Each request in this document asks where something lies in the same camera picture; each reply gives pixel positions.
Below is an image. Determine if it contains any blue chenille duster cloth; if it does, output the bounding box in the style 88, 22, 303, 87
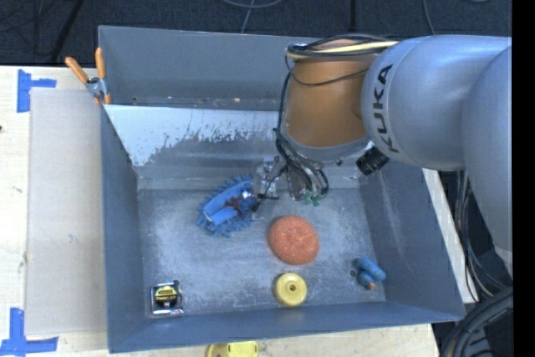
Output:
196, 174, 262, 239

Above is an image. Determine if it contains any orange round scouring pad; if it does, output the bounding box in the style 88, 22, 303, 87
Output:
267, 215, 321, 266

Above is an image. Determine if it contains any grey metal bin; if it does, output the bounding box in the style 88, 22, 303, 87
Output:
97, 24, 467, 354

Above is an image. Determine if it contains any yellow round disc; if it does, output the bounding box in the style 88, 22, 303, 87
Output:
273, 273, 308, 308

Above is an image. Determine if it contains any chrome and yellow tape measure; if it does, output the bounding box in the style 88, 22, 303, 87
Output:
150, 279, 186, 317

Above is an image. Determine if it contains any blue toy with orange tip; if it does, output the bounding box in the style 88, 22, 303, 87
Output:
353, 257, 387, 291

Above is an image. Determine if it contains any pale wood flat board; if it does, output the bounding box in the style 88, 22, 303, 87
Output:
23, 87, 110, 338

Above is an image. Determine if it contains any black cylinder on white bracket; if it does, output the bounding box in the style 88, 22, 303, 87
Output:
354, 140, 390, 176

